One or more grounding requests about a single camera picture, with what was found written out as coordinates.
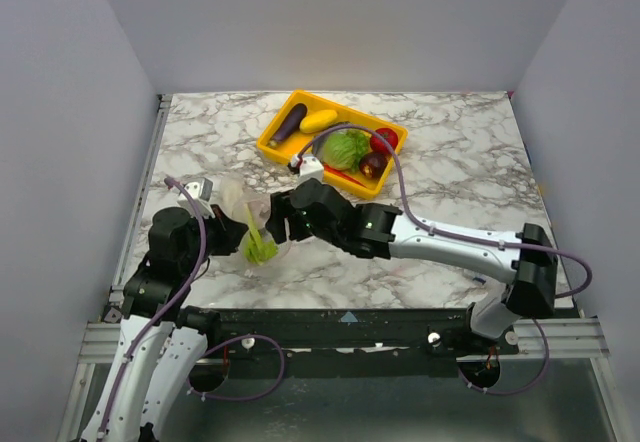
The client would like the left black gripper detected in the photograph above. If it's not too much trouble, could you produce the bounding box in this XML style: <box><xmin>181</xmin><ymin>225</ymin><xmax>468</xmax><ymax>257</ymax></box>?
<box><xmin>182</xmin><ymin>203</ymin><xmax>249</xmax><ymax>273</ymax></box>

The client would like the green celery stalk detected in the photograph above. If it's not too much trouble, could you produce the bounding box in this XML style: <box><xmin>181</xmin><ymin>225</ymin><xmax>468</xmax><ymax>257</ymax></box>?
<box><xmin>244</xmin><ymin>207</ymin><xmax>278</xmax><ymax>265</ymax></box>

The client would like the clear zip top bag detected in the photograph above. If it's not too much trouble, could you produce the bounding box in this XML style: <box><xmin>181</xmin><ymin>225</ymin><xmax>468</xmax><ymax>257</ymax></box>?
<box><xmin>219</xmin><ymin>178</ymin><xmax>290</xmax><ymax>275</ymax></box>

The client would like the green cabbage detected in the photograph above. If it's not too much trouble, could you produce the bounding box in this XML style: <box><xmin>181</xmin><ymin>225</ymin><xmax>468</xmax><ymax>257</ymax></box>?
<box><xmin>321</xmin><ymin>130</ymin><xmax>359</xmax><ymax>171</ymax></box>

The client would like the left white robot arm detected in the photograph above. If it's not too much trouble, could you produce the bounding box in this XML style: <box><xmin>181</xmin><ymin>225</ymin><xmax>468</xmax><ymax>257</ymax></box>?
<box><xmin>79</xmin><ymin>205</ymin><xmax>248</xmax><ymax>441</ymax></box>

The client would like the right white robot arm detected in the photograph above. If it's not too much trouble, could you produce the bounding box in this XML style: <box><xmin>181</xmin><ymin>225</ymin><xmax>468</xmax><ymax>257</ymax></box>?
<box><xmin>266</xmin><ymin>179</ymin><xmax>558</xmax><ymax>354</ymax></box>

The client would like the small clear plastic bag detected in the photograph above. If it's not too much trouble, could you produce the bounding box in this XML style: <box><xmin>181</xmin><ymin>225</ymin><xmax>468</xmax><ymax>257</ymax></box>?
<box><xmin>465</xmin><ymin>269</ymin><xmax>487</xmax><ymax>285</ymax></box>

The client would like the orange carrot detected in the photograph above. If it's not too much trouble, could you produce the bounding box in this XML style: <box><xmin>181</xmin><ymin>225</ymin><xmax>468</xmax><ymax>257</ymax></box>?
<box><xmin>323</xmin><ymin>164</ymin><xmax>366</xmax><ymax>188</ymax></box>

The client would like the grey toy fish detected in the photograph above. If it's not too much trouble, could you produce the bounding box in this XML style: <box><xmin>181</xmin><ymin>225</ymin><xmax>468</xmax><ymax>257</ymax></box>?
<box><xmin>311</xmin><ymin>133</ymin><xmax>332</xmax><ymax>160</ymax></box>

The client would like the yellow plastic tray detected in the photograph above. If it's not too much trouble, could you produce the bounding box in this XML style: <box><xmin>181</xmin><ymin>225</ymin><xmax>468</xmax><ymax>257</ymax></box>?
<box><xmin>257</xmin><ymin>90</ymin><xmax>408</xmax><ymax>199</ymax></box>

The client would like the purple eggplant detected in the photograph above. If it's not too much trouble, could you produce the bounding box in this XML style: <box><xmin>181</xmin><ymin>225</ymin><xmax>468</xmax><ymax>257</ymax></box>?
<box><xmin>268</xmin><ymin>103</ymin><xmax>308</xmax><ymax>148</ymax></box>

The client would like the dark red apple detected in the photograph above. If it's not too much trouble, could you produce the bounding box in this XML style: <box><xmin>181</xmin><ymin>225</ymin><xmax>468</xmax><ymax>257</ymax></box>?
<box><xmin>359</xmin><ymin>152</ymin><xmax>388</xmax><ymax>179</ymax></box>

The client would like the yellow squash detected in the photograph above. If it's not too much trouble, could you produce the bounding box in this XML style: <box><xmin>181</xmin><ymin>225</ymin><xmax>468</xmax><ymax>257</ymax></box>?
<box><xmin>299</xmin><ymin>109</ymin><xmax>338</xmax><ymax>134</ymax></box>

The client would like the green grape bunch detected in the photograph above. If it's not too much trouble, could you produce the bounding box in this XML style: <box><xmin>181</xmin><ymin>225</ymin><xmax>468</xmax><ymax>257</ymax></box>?
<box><xmin>347</xmin><ymin>129</ymin><xmax>370</xmax><ymax>164</ymax></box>

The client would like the red tomato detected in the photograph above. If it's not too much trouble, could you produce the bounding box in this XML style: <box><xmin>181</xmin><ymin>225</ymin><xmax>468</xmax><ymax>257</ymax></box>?
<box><xmin>369</xmin><ymin>127</ymin><xmax>399</xmax><ymax>155</ymax></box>

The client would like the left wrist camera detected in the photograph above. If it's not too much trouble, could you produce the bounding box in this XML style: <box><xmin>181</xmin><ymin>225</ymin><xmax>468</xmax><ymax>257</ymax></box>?
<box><xmin>183</xmin><ymin>178</ymin><xmax>214</xmax><ymax>215</ymax></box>

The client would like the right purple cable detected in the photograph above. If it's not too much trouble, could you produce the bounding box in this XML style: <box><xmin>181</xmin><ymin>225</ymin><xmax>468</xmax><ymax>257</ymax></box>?
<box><xmin>294</xmin><ymin>122</ymin><xmax>594</xmax><ymax>397</ymax></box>

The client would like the purple cable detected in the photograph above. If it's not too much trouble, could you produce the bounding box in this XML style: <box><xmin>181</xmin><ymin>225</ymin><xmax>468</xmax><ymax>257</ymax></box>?
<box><xmin>94</xmin><ymin>176</ymin><xmax>287</xmax><ymax>442</ymax></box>
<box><xmin>294</xmin><ymin>122</ymin><xmax>594</xmax><ymax>397</ymax></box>

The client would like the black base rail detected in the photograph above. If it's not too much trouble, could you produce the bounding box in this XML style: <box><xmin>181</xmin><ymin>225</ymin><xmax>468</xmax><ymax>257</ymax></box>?
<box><xmin>102</xmin><ymin>301</ymin><xmax>521</xmax><ymax>381</ymax></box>

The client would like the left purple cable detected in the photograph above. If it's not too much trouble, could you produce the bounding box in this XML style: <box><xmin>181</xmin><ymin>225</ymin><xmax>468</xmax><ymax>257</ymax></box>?
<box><xmin>94</xmin><ymin>176</ymin><xmax>287</xmax><ymax>442</ymax></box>

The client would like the aluminium extrusion frame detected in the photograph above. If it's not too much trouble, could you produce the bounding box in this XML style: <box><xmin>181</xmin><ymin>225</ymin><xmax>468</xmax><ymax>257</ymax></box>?
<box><xmin>54</xmin><ymin>94</ymin><xmax>621</xmax><ymax>442</ymax></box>

